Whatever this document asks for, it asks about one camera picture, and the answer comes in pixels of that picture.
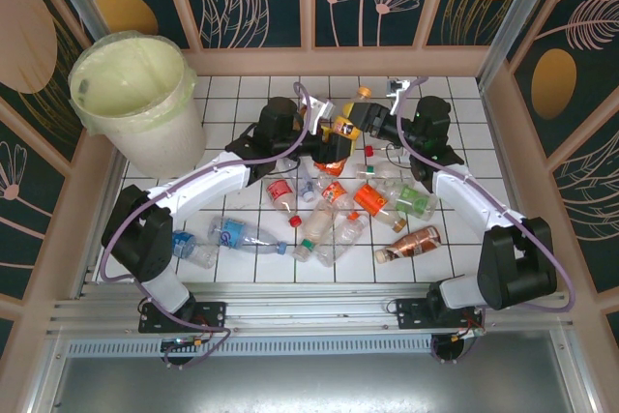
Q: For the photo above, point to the crushed orange label bottle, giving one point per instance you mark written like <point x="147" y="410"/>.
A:
<point x="331" y="168"/>

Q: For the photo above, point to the clear bottle blue cap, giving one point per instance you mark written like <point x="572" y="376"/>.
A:
<point x="306" y="188"/>

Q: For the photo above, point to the orange label bottle gold cap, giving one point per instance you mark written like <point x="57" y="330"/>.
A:
<point x="370" y="197"/>

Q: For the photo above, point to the milky bottle green cap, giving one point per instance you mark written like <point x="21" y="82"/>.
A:
<point x="319" y="222"/>

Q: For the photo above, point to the green label clear bottle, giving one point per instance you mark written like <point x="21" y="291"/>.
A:
<point x="411" y="197"/>

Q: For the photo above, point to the clear unlabelled plastic bottle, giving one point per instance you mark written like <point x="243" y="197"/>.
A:
<point x="345" y="239"/>

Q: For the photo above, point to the large clear bottle blue label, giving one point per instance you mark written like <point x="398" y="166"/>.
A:
<point x="232" y="231"/>

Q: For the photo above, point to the copper brown label bottle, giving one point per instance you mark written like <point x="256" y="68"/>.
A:
<point x="416" y="241"/>

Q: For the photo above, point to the small clear bottle blue label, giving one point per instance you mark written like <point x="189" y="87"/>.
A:
<point x="183" y="241"/>

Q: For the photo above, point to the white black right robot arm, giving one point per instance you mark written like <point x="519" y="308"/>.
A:
<point x="464" y="196"/>

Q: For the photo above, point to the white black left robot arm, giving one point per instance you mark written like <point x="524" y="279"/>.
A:
<point x="213" y="186"/>

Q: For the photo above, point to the white plastic bin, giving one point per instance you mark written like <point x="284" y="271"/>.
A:
<point x="164" y="142"/>

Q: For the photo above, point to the green translucent bin liner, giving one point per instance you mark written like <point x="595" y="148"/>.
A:
<point x="130" y="79"/>

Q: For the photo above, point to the loose red bottle cap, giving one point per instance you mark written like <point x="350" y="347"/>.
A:
<point x="369" y="151"/>

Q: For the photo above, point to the grey metal sheet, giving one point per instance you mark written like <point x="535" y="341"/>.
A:
<point x="309" y="384"/>

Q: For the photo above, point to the aluminium side rail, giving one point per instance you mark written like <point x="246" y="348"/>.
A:
<point x="118" y="173"/>
<point x="500" y="142"/>

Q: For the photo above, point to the aluminium mounting rail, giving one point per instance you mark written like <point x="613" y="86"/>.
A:
<point x="309" y="311"/>

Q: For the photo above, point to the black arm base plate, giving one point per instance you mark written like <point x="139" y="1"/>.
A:
<point x="213" y="316"/>
<point x="411" y="314"/>

